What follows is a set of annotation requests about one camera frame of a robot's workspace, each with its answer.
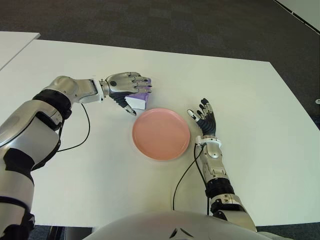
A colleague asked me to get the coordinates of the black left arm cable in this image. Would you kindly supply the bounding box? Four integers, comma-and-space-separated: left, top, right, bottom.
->
56, 102, 91, 153

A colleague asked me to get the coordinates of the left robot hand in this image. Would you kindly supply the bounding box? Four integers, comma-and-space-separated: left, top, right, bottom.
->
99, 71, 154, 118

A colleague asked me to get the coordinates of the neighbouring white table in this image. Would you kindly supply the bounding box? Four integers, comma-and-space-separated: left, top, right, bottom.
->
0, 31, 41, 72

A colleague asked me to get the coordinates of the silver robot torso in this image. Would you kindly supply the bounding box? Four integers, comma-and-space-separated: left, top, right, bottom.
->
91, 210, 276, 240

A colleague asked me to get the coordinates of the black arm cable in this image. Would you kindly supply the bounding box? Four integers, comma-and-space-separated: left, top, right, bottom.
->
56, 102, 91, 153
171, 143, 213, 216

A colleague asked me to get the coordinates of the pink round plate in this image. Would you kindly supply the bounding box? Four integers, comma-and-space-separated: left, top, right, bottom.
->
131, 107, 191, 162

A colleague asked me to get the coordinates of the purple tissue paper pack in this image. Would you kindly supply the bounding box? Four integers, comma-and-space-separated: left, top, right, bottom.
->
125, 78, 153, 111

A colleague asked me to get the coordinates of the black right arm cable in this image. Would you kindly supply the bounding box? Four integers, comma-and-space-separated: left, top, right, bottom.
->
171, 143, 213, 216

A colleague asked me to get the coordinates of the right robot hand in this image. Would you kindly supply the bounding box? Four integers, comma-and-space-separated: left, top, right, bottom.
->
186, 97, 218, 137

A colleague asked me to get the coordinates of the white panel with black strip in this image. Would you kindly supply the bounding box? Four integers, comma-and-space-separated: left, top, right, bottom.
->
272, 0, 320, 33

